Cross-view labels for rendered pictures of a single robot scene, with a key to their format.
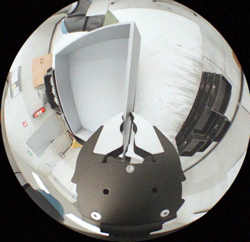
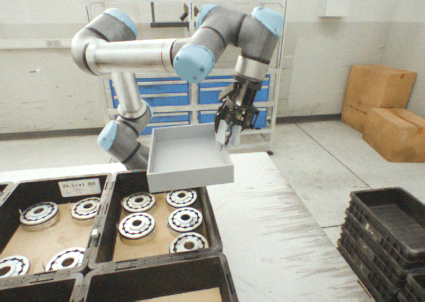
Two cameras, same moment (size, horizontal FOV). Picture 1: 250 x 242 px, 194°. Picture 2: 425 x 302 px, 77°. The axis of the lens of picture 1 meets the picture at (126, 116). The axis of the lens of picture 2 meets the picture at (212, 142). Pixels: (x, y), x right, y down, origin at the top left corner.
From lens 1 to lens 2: 0.78 m
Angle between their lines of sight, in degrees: 100
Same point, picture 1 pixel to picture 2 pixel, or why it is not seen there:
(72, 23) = (124, 136)
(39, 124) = not seen: outside the picture
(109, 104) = (205, 158)
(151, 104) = (254, 275)
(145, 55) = not seen: hidden behind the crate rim
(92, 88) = (187, 153)
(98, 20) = not seen: hidden behind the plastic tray
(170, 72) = (254, 218)
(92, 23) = (143, 154)
